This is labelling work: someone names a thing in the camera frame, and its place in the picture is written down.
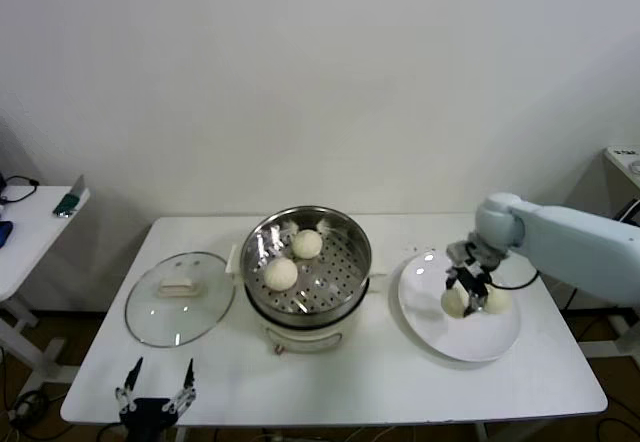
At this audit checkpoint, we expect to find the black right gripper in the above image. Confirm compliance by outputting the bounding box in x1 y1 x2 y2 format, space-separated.
444 261 493 319

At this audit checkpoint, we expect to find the thin black cable loop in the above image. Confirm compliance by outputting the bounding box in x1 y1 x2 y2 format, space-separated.
0 174 40 207

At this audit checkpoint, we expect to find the large white plate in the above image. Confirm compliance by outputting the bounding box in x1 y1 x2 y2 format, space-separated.
389 251 522 363

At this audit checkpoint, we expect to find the white electric cooker base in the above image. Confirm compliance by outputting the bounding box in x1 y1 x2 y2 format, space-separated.
225 243 390 357

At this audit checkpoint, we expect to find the black floor cable coil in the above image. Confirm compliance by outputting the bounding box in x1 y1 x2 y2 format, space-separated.
7 389 51 431

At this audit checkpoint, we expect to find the round glass pot lid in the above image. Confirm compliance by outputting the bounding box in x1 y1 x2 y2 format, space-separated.
124 250 236 348

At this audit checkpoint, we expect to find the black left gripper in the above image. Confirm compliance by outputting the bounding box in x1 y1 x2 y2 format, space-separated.
115 356 198 442

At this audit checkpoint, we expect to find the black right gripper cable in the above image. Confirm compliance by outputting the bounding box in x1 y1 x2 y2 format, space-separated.
489 266 541 291

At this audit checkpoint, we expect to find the white steamed baozi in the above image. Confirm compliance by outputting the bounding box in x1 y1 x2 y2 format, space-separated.
263 256 300 292
482 286 514 317
292 229 324 259
440 289 469 319

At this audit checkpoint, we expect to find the perforated steel steamer basket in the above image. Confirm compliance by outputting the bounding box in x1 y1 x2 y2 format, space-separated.
239 205 375 327

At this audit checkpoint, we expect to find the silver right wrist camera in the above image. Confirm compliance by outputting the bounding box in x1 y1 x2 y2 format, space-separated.
446 240 476 265

